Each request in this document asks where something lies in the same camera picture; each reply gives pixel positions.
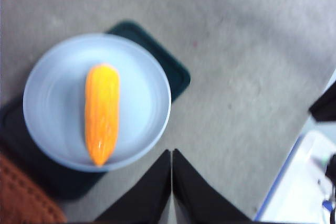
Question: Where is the brown wicker basket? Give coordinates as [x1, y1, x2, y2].
[0, 153, 68, 224]

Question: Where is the light blue round plate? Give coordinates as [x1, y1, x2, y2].
[23, 33, 172, 174]

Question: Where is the dark green tray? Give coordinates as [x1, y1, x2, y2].
[0, 19, 192, 201]

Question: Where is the yellow corn cob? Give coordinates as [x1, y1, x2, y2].
[84, 63, 121, 167]

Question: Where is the white panel with blue edge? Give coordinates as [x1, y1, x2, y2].
[253, 129, 336, 224]

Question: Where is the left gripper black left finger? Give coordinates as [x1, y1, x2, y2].
[93, 149, 172, 224]

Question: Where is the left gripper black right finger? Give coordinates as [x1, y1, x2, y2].
[172, 148, 253, 224]

